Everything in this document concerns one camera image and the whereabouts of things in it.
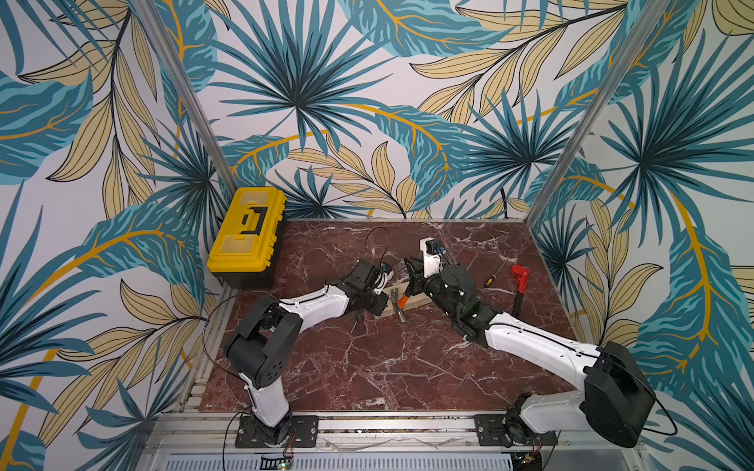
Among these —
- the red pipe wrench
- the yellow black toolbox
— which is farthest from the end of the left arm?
the red pipe wrench

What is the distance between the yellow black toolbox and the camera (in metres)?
0.90

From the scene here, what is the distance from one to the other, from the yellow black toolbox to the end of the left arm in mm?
330

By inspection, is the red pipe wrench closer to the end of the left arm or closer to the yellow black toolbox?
the end of the left arm

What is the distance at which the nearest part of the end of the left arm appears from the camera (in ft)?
2.27

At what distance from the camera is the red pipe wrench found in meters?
0.99

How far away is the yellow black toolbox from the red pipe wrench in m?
0.83

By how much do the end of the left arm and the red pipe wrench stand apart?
18.9 inches
